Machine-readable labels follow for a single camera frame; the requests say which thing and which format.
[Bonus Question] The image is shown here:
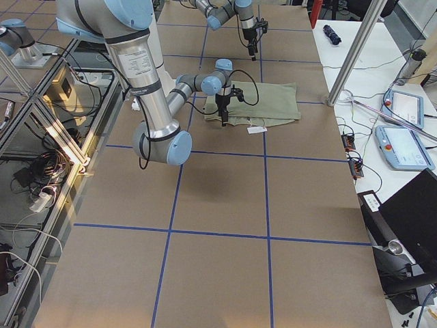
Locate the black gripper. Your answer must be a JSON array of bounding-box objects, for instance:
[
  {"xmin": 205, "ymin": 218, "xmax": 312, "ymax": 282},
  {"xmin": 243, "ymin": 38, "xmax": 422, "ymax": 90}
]
[
  {"xmin": 215, "ymin": 94, "xmax": 230, "ymax": 126},
  {"xmin": 242, "ymin": 27, "xmax": 257, "ymax": 61}
]

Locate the olive green long-sleeve shirt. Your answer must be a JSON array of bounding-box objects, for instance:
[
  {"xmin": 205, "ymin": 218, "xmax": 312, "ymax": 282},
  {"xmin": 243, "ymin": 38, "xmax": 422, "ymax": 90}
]
[{"xmin": 203, "ymin": 81, "xmax": 302, "ymax": 128}]

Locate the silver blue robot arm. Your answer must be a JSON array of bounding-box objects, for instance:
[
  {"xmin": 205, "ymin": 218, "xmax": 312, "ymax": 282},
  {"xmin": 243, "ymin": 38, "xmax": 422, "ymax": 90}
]
[
  {"xmin": 56, "ymin": 1, "xmax": 233, "ymax": 165},
  {"xmin": 189, "ymin": 0, "xmax": 264, "ymax": 61}
]

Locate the white shirt hang tag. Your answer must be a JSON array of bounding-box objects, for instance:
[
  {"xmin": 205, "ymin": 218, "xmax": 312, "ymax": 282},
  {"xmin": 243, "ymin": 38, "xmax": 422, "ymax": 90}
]
[{"xmin": 246, "ymin": 126, "xmax": 267, "ymax": 135}]

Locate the rolled dark blue cloth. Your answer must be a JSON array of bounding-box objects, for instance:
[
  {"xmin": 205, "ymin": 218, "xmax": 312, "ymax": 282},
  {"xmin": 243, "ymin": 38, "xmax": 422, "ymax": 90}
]
[{"xmin": 323, "ymin": 25, "xmax": 341, "ymax": 46}]

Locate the upper orange black electronics module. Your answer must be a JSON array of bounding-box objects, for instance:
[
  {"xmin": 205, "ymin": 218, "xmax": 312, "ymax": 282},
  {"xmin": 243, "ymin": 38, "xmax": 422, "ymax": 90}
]
[{"xmin": 341, "ymin": 134, "xmax": 356, "ymax": 152}]

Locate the orange black electronics module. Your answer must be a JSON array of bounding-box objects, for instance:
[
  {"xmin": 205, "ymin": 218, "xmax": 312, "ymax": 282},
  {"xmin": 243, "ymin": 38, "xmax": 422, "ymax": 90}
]
[
  {"xmin": 348, "ymin": 157, "xmax": 364, "ymax": 180},
  {"xmin": 341, "ymin": 134, "xmax": 356, "ymax": 152}
]

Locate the lower orange black electronics module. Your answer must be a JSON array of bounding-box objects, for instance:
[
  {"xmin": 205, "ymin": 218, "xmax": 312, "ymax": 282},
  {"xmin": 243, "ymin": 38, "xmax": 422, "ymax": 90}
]
[{"xmin": 348, "ymin": 157, "xmax": 364, "ymax": 180}]

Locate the grey metal bottle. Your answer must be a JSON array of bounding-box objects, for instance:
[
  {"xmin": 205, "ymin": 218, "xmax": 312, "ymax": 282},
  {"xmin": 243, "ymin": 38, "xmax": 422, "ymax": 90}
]
[{"xmin": 395, "ymin": 49, "xmax": 427, "ymax": 86}]

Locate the upper teach pendant tablet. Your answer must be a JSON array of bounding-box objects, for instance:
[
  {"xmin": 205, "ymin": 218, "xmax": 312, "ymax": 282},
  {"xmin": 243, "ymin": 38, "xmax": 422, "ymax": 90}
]
[{"xmin": 381, "ymin": 90, "xmax": 424, "ymax": 129}]

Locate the teach pendant tablet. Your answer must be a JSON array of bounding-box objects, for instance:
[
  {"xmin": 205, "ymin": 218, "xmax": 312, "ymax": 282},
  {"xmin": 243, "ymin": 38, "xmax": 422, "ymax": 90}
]
[
  {"xmin": 375, "ymin": 126, "xmax": 436, "ymax": 172},
  {"xmin": 381, "ymin": 90, "xmax": 424, "ymax": 129}
]

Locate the lower teach pendant tablet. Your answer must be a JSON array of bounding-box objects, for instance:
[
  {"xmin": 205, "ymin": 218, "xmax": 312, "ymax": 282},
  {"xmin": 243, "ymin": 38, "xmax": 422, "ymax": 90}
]
[{"xmin": 375, "ymin": 126, "xmax": 436, "ymax": 172}]

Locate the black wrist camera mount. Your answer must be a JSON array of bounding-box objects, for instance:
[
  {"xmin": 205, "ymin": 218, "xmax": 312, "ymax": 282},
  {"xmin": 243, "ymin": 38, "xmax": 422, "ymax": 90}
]
[
  {"xmin": 229, "ymin": 87, "xmax": 244, "ymax": 103},
  {"xmin": 255, "ymin": 18, "xmax": 268, "ymax": 34}
]

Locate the white central pedestal column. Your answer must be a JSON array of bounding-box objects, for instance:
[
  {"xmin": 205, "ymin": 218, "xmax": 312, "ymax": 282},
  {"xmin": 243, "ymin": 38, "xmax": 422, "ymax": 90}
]
[{"xmin": 144, "ymin": 0, "xmax": 175, "ymax": 96}]

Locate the aluminium frame post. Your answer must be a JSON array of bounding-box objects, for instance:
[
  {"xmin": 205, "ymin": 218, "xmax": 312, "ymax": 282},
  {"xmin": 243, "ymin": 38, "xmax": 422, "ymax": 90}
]
[{"xmin": 326, "ymin": 0, "xmax": 386, "ymax": 107}]

